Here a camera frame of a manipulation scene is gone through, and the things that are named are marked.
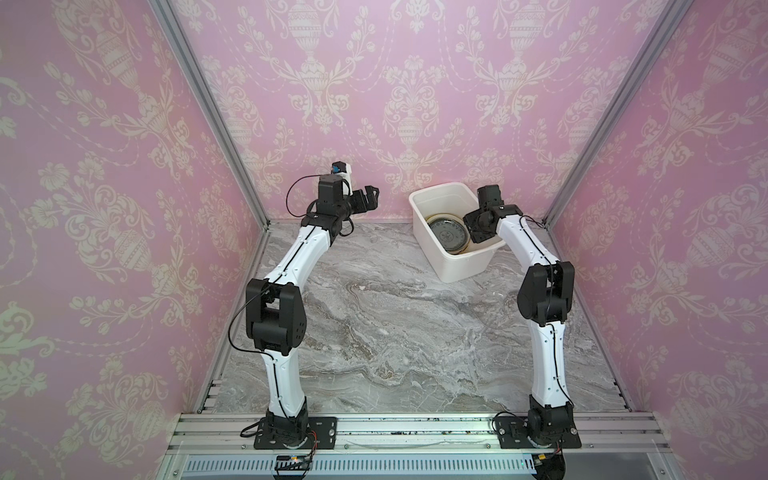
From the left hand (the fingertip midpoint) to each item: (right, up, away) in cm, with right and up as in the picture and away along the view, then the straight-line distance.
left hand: (367, 191), depth 89 cm
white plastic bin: (+31, +1, +20) cm, 37 cm away
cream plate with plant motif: (+31, -5, +23) cm, 39 cm away
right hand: (+33, -8, +14) cm, 37 cm away
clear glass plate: (+29, -11, +20) cm, 37 cm away
